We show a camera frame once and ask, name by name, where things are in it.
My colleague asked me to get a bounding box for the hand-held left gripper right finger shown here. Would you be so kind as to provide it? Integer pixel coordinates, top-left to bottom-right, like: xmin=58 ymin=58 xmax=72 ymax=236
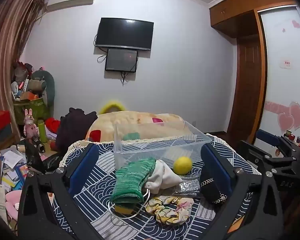
xmin=201 ymin=144 xmax=284 ymax=240

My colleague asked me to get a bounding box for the silver glitter pouch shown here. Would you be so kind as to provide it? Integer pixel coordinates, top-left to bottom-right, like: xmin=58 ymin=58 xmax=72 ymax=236
xmin=174 ymin=176 xmax=202 ymax=197

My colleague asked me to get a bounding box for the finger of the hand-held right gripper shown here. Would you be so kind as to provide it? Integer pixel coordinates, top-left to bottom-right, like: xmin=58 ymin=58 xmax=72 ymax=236
xmin=239 ymin=140 xmax=300 ymax=190
xmin=255 ymin=129 xmax=300 ymax=156

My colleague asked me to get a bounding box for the white wardrobe door with hearts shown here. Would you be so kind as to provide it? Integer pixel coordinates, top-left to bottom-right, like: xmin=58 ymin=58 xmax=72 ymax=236
xmin=252 ymin=5 xmax=300 ymax=152

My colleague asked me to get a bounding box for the cream patchwork blanket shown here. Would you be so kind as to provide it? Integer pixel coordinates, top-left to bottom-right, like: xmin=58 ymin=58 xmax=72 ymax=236
xmin=86 ymin=111 xmax=193 ymax=143

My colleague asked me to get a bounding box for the wooden overhead cabinet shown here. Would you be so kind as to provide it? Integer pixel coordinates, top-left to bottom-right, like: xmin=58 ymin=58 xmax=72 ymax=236
xmin=209 ymin=0 xmax=300 ymax=38

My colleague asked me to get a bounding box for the wooden door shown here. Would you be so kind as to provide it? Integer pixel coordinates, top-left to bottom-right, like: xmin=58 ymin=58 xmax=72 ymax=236
xmin=226 ymin=36 xmax=266 ymax=143

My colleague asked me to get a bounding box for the red box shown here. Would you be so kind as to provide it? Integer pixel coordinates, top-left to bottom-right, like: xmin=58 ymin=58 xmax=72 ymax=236
xmin=0 ymin=110 xmax=12 ymax=134

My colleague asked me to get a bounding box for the yellow plush toy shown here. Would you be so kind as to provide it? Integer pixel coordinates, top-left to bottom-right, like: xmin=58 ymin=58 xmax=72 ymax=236
xmin=99 ymin=100 xmax=127 ymax=114

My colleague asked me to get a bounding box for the brown striped curtain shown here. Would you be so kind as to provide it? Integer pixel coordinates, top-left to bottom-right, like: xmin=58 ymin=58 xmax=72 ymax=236
xmin=0 ymin=0 xmax=44 ymax=130

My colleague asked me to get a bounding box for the green knitted item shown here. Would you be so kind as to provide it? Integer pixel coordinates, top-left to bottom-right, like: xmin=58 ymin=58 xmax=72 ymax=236
xmin=122 ymin=132 xmax=140 ymax=141

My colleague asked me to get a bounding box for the white air conditioner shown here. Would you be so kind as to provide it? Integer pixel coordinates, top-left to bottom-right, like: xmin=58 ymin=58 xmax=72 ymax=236
xmin=46 ymin=0 xmax=93 ymax=12

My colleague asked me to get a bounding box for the blue white patterned blanket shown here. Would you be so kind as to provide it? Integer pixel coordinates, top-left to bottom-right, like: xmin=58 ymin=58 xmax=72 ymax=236
xmin=51 ymin=132 xmax=263 ymax=240

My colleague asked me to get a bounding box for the green storage box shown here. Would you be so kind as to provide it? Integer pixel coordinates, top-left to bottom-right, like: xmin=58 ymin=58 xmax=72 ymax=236
xmin=14 ymin=97 xmax=50 ymax=126

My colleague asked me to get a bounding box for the floral scrunchie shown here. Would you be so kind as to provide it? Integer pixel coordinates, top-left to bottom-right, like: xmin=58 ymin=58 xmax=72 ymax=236
xmin=144 ymin=196 xmax=194 ymax=225

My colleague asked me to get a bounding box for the clear plastic container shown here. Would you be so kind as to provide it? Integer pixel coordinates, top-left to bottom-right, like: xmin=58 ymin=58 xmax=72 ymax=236
xmin=114 ymin=120 xmax=212 ymax=170

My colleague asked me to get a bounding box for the black wall television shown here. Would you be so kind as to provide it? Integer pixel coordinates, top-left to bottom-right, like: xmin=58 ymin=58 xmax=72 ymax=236
xmin=94 ymin=17 xmax=155 ymax=52

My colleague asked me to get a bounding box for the yellow felt ball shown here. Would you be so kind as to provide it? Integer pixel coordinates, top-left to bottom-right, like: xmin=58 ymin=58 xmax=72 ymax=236
xmin=173 ymin=156 xmax=193 ymax=174

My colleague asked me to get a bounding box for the green plush toy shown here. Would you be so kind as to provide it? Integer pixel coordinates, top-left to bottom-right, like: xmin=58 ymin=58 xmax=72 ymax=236
xmin=30 ymin=70 xmax=55 ymax=113

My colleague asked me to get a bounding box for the black plastic bag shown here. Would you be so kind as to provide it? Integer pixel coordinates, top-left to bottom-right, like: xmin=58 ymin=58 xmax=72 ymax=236
xmin=25 ymin=140 xmax=63 ymax=176

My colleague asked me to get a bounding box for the pile of papers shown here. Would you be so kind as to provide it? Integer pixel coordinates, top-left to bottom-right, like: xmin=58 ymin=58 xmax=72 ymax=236
xmin=0 ymin=145 xmax=31 ymax=205

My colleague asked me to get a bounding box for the black pouch with chain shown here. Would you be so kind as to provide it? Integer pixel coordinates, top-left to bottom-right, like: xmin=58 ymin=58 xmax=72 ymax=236
xmin=199 ymin=170 xmax=228 ymax=205

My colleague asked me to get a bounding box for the green bottle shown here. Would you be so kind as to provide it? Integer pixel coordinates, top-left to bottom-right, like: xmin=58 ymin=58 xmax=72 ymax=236
xmin=37 ymin=119 xmax=47 ymax=144

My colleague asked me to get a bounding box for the small black monitor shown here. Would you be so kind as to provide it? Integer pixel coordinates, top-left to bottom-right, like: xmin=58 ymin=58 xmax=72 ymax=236
xmin=105 ymin=48 xmax=139 ymax=72

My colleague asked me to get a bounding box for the dark garment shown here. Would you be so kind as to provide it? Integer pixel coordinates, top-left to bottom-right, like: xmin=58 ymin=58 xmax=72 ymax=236
xmin=55 ymin=107 xmax=98 ymax=153

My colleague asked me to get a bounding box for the green knitted glove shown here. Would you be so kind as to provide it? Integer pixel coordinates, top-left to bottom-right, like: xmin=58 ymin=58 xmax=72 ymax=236
xmin=109 ymin=157 xmax=157 ymax=204

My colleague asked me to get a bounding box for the black flashlight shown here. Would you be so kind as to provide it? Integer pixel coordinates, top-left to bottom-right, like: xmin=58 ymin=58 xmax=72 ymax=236
xmin=31 ymin=135 xmax=47 ymax=153

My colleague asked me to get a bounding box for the pink rabbit toy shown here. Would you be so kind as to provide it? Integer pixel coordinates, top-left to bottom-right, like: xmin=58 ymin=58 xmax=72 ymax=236
xmin=23 ymin=109 xmax=39 ymax=139

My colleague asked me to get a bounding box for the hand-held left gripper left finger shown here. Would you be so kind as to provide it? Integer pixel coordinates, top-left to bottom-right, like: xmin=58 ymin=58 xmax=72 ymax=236
xmin=17 ymin=143 xmax=100 ymax=240

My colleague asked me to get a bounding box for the yellow sponge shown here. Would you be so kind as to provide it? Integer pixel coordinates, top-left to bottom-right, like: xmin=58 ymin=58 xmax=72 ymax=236
xmin=115 ymin=203 xmax=142 ymax=214

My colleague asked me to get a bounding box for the pink plush toy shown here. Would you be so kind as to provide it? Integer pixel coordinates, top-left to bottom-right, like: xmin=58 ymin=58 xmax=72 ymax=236
xmin=5 ymin=190 xmax=23 ymax=218

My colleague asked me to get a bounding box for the white cloth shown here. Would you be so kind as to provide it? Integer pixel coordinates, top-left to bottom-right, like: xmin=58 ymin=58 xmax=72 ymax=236
xmin=144 ymin=159 xmax=183 ymax=194

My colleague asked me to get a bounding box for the red cloth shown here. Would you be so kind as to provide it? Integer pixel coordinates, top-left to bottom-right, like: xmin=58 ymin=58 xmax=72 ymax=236
xmin=45 ymin=117 xmax=61 ymax=133

